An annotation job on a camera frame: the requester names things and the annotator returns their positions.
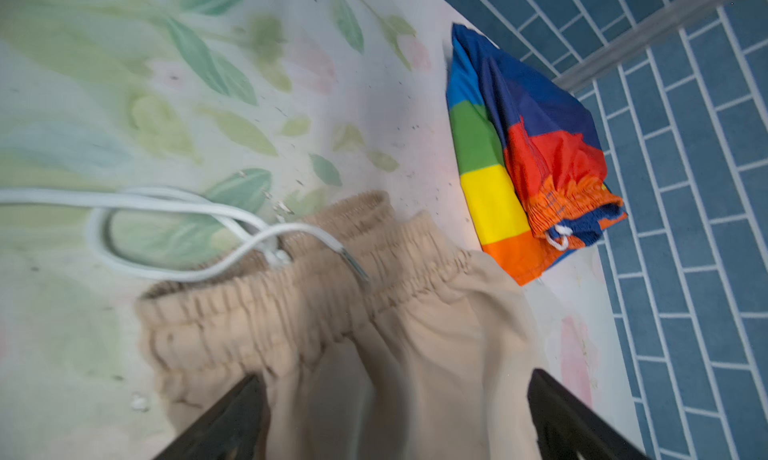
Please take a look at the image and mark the beige shorts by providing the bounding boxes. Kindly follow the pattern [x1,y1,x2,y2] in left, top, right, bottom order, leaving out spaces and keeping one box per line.
[0,186,550,460]

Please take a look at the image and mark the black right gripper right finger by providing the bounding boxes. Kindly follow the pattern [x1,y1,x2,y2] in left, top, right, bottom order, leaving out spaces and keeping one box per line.
[527,368,646,460]

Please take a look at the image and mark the aluminium left corner post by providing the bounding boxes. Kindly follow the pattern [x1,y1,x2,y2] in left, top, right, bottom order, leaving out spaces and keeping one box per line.
[553,0,732,92]

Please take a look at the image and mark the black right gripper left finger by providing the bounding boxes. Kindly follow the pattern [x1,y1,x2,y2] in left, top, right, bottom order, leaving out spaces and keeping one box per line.
[155,374,269,460]

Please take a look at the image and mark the rainbow striped shorts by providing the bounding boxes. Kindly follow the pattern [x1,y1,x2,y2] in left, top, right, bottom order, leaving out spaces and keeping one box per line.
[446,24,627,285]

